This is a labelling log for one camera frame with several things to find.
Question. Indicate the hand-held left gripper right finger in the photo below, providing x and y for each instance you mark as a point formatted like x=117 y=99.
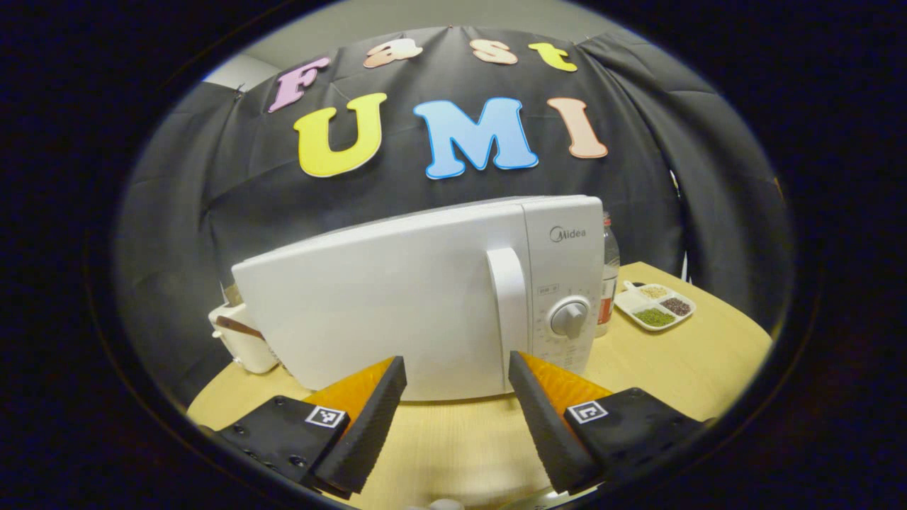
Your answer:
x=549 y=428

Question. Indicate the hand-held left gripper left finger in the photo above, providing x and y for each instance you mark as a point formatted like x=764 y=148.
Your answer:
x=368 y=428

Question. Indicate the white microwave oven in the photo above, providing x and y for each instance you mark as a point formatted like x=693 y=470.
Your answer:
x=390 y=304

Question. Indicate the white toaster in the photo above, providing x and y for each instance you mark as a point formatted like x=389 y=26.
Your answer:
x=244 y=350

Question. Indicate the white divided dish with beans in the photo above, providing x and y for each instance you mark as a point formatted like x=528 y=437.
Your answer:
x=655 y=306

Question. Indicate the clear plastic bottle red label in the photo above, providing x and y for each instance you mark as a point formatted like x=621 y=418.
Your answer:
x=609 y=276

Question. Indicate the brown toast slice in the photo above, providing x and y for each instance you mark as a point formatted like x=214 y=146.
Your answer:
x=229 y=296

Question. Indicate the black backdrop cloth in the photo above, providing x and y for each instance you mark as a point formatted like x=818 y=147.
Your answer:
x=177 y=212

